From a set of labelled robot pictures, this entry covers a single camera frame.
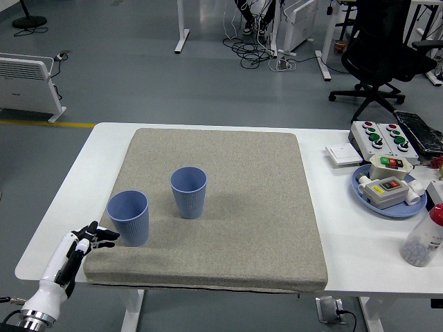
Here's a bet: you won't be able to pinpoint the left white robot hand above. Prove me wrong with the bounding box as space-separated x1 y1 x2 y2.
21 221 120 321

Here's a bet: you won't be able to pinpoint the blue ribbed plastic cup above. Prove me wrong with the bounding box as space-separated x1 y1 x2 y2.
169 166 208 220
106 190 150 248

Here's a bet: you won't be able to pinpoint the white push-button control box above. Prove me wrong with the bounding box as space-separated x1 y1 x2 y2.
376 122 420 165
347 120 395 163

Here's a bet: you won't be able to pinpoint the grey-brown fabric mat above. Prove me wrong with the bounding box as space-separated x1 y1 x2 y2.
82 127 329 295

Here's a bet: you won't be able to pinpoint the large white panel heater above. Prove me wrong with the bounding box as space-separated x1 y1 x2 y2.
0 52 67 125

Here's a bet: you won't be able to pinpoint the black round stand base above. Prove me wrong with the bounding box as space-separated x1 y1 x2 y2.
12 0 48 29

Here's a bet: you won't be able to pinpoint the white desk leg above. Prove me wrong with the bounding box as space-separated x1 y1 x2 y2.
174 0 190 54

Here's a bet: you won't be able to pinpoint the silver floor socket box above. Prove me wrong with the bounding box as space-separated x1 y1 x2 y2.
315 296 347 325

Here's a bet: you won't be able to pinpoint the white table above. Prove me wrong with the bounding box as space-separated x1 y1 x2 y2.
14 121 443 332

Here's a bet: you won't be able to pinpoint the white power strip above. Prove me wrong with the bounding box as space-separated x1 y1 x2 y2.
275 57 295 72

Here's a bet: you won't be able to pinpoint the person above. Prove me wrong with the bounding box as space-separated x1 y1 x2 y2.
233 0 278 37

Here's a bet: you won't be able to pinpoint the white panel heater on feet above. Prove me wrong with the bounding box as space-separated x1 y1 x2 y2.
278 0 320 57

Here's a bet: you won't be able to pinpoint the blue round plate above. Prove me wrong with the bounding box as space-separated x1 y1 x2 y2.
351 164 428 218

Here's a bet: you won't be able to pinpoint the clear bottle red cap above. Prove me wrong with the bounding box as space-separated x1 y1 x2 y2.
400 203 443 268

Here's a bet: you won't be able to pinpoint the large white pipe fitting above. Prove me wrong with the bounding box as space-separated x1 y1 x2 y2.
404 179 427 205

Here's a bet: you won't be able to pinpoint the black office chair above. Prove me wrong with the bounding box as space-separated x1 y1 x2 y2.
327 0 439 122

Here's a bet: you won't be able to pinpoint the black wrapped keyboard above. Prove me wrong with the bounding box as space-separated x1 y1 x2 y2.
393 109 443 156

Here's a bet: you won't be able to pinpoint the white desk with long foot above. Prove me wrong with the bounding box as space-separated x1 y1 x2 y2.
404 0 443 87

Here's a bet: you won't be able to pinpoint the black cable tangle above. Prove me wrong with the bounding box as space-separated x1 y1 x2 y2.
221 36 278 70

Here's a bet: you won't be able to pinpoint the white cable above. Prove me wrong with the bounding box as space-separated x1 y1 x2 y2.
222 0 239 39

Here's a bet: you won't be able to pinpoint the black socket cable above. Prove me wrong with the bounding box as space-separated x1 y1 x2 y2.
337 309 357 332

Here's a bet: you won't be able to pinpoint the white wall switch plate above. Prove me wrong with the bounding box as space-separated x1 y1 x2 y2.
324 143 363 169

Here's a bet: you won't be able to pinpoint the grey switch box yellow label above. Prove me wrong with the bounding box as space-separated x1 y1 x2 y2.
358 176 409 210

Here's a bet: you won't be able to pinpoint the cream switch box coloured buttons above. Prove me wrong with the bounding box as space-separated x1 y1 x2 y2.
367 154 415 181

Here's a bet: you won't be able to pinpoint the white desk frame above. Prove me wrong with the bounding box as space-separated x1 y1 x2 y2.
314 0 359 82

